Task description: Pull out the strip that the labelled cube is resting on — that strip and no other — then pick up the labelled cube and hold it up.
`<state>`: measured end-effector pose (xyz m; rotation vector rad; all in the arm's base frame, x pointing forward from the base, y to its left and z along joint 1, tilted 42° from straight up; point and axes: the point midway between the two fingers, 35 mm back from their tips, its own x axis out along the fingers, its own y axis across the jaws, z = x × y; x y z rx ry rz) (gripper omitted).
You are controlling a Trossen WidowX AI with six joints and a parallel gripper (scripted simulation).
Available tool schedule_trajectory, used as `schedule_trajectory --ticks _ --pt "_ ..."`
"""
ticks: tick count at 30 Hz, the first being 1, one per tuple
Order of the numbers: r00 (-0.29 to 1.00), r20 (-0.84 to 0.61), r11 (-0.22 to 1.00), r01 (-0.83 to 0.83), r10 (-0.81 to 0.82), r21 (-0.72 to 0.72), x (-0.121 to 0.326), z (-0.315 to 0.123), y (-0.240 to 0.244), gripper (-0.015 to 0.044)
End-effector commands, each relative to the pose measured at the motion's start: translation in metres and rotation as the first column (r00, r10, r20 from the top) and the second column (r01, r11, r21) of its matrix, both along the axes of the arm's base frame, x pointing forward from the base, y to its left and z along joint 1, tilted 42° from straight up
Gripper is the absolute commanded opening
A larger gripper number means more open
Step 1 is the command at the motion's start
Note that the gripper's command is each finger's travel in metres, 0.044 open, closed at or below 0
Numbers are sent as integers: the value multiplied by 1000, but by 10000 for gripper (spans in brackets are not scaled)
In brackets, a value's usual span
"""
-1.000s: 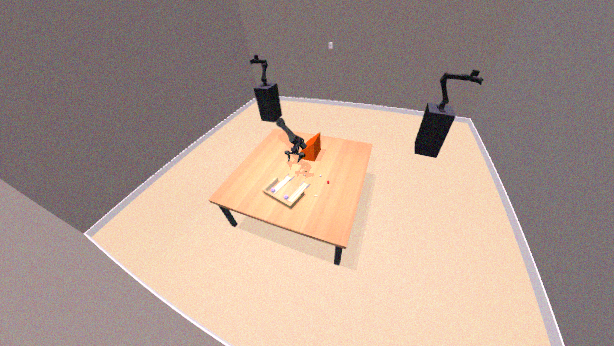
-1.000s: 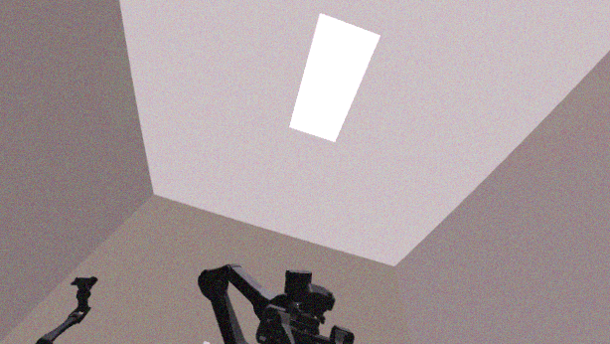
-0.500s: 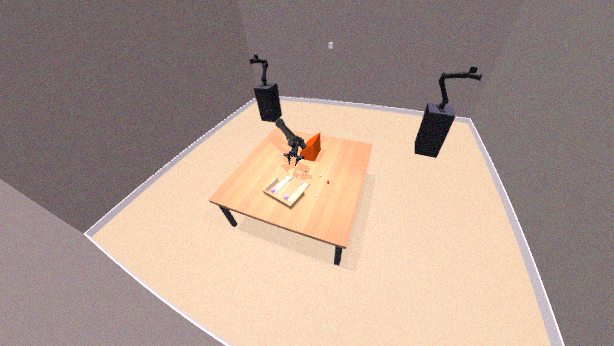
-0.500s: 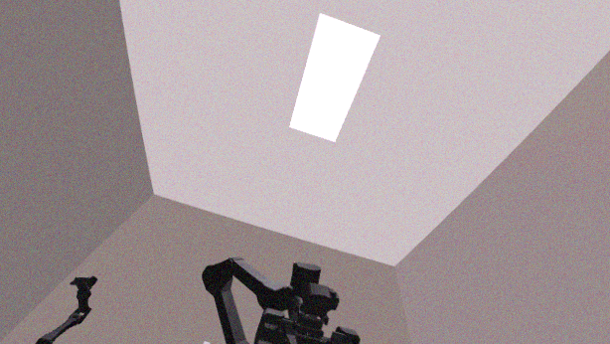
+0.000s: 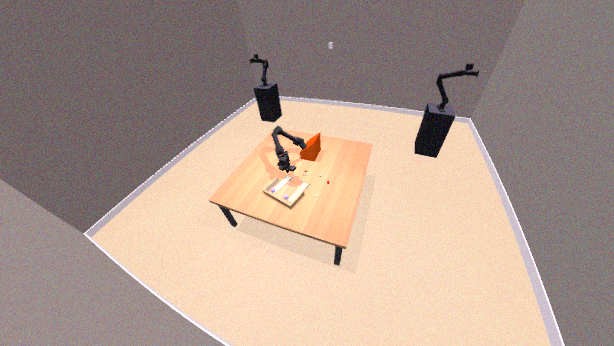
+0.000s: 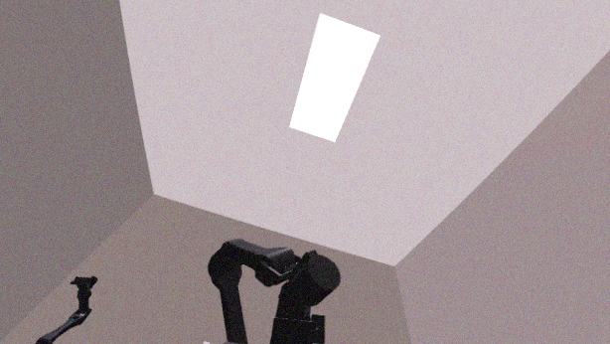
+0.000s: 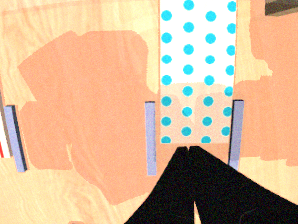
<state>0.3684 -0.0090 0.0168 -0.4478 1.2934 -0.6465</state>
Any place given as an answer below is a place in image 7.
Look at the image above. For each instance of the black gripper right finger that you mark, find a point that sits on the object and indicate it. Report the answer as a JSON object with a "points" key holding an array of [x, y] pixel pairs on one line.
{"points": [[224, 196]]}

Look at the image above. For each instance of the white strip with cyan dots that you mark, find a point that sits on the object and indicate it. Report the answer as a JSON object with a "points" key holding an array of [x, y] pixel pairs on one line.
{"points": [[197, 70]]}

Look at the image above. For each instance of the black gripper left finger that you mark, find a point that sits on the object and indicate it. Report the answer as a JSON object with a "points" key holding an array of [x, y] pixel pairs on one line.
{"points": [[171, 200]]}

